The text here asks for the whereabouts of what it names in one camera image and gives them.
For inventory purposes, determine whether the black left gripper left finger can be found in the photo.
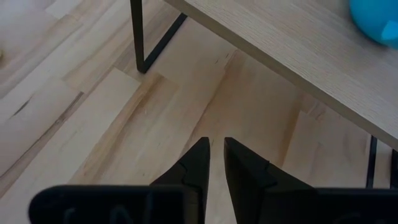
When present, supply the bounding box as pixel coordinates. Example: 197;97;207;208
150;136;211;224

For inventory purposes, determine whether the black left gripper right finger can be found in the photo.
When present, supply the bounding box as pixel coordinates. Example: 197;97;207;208
223;136;317;224

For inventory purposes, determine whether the wooden shelf with black legs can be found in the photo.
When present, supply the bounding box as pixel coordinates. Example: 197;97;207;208
129;0;398;189

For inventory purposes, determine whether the blue plastic mug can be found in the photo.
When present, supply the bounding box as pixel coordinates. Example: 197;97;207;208
348;0;398;50

